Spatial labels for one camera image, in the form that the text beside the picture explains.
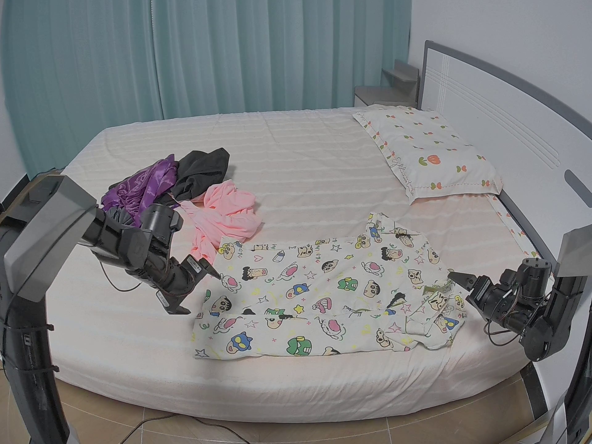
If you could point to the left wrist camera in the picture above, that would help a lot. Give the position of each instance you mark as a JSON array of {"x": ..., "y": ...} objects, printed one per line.
[{"x": 173, "y": 304}]

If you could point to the blue-green curtain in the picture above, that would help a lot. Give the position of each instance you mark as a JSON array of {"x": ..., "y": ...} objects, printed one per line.
[
  {"x": 83, "y": 63},
  {"x": 277, "y": 39}
]

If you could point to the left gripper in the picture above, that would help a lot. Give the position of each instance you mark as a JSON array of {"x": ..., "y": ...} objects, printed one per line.
[{"x": 178, "y": 278}]

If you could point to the dark grey garment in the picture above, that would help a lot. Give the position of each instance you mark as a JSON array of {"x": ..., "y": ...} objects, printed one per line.
[{"x": 121, "y": 214}]

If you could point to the bed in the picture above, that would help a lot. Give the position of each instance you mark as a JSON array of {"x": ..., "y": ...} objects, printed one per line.
[{"x": 300, "y": 164}]

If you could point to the purple garment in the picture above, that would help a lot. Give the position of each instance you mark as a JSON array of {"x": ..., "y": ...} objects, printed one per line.
[{"x": 148, "y": 185}]

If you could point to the pink garment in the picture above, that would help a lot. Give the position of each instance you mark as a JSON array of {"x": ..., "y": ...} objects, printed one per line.
[{"x": 226, "y": 215}]

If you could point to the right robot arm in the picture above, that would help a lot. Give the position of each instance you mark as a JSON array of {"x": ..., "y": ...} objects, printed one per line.
[{"x": 555, "y": 312}]

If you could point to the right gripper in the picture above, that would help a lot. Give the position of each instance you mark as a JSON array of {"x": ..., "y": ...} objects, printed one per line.
[{"x": 485, "y": 296}]

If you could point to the grey bedside table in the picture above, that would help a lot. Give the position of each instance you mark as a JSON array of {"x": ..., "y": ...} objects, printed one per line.
[{"x": 388, "y": 94}]

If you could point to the white printed pyjama top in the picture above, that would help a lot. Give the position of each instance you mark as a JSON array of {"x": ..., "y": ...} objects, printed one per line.
[{"x": 323, "y": 294}]

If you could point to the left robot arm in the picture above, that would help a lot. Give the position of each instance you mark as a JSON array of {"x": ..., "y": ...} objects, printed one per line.
[{"x": 46, "y": 229}]

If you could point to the white printed pillow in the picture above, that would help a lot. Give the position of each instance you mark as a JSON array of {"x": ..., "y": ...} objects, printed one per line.
[{"x": 430, "y": 150}]

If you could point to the black garment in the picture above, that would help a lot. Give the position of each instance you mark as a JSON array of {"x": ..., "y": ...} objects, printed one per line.
[{"x": 203, "y": 167}]

